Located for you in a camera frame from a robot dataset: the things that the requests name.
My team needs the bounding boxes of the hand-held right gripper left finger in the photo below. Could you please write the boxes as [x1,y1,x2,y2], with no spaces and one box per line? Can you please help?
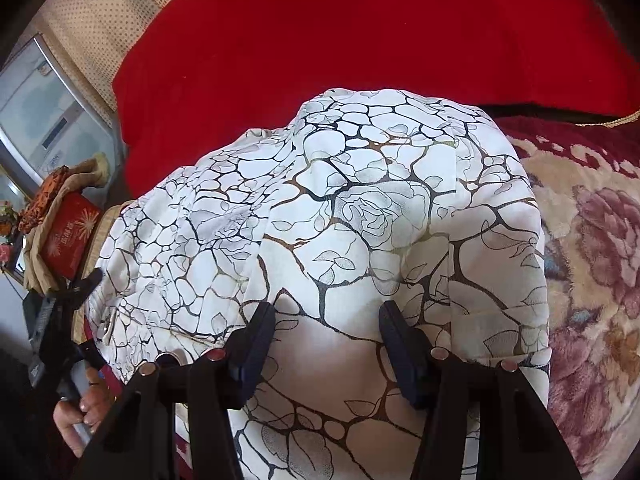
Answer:
[75,301,277,480]

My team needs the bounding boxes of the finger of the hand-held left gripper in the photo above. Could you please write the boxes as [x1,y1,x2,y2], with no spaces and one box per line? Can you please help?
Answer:
[62,268,105,306]

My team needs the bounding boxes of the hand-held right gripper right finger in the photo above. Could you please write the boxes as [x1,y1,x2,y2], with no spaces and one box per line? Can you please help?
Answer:
[378,301,582,480]

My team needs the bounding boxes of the white crackle-print coat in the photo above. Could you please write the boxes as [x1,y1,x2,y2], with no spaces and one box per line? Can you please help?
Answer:
[82,87,554,480]

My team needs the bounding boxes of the person's left hand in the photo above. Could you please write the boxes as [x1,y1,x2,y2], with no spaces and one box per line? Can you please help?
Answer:
[52,364,120,457]

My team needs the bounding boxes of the red cardboard box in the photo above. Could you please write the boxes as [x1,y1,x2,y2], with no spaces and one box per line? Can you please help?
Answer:
[39,192,101,281]

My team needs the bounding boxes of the orange patterned cloth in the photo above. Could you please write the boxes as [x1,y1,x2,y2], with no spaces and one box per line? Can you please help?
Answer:
[17,165,72,234]

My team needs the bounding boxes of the artificial flower arrangement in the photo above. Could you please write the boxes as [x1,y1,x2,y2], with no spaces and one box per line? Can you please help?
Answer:
[0,200,21,239]

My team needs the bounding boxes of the floral plush blanket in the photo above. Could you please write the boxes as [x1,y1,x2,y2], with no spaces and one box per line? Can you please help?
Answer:
[495,115,640,480]

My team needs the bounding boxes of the beige dotted curtain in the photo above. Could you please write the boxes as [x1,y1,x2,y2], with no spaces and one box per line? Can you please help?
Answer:
[37,0,223,111]

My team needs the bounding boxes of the red sofa cover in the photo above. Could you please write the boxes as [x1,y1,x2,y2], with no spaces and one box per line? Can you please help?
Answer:
[111,0,640,202]

